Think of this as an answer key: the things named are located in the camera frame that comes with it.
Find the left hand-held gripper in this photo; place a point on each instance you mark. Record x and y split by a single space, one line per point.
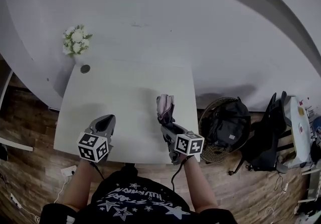
91 146

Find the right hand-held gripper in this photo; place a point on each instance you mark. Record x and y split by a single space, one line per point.
189 143

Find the person's left forearm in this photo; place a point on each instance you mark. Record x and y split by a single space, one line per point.
76 187

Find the person's right forearm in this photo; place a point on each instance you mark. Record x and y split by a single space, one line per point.
199 185

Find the white table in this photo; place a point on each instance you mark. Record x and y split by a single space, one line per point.
130 97

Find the wicker basket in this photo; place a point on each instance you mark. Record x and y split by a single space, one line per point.
210 152

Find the small round black object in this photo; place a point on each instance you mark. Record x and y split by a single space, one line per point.
85 69

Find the black bag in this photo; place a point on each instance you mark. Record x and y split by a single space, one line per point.
227 125

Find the white power strip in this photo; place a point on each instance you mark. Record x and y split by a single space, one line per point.
68 170
15 201

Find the black star print shirt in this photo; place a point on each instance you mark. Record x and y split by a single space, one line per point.
140 200

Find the white vase with white flowers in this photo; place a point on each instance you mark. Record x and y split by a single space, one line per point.
76 41

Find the white board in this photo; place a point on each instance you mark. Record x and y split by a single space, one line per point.
15 143

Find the black office chair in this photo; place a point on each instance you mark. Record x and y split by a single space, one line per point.
265 137

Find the white cluttered desk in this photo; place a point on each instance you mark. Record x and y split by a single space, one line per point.
299 127

